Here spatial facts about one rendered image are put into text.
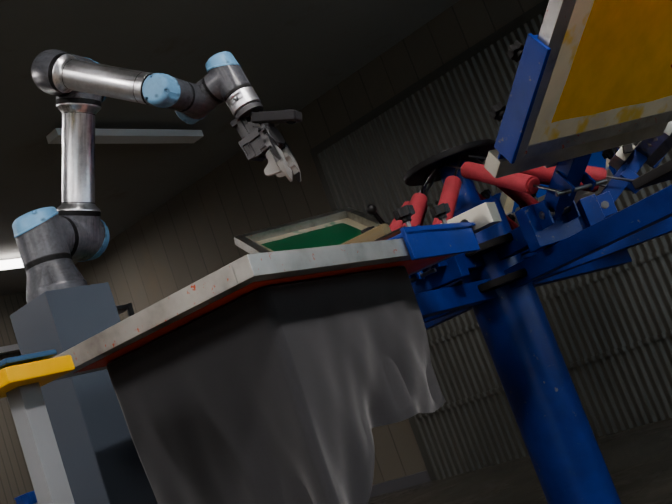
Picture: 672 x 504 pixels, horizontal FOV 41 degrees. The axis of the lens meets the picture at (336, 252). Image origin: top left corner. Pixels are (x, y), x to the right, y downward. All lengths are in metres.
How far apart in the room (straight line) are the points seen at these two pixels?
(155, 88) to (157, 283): 6.32
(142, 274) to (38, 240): 6.24
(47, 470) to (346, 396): 0.52
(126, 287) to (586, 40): 7.09
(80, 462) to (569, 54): 1.43
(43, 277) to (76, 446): 0.41
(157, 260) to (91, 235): 5.93
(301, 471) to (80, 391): 0.76
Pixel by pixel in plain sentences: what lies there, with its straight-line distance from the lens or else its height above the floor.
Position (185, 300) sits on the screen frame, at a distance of 1.53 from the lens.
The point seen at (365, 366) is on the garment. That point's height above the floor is 0.77.
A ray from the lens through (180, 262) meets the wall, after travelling 8.09.
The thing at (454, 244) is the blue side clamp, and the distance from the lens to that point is 1.97.
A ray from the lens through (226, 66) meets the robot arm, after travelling 2.19.
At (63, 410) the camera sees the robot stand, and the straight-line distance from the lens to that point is 2.22.
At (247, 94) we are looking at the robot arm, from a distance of 2.16.
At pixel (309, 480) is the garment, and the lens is 1.54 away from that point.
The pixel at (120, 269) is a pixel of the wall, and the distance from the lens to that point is 8.78.
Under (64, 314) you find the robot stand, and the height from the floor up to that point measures 1.14.
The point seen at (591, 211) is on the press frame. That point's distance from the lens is 2.77.
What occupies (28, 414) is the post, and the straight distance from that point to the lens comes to 1.57.
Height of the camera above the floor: 0.71
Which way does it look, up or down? 9 degrees up
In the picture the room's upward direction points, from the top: 20 degrees counter-clockwise
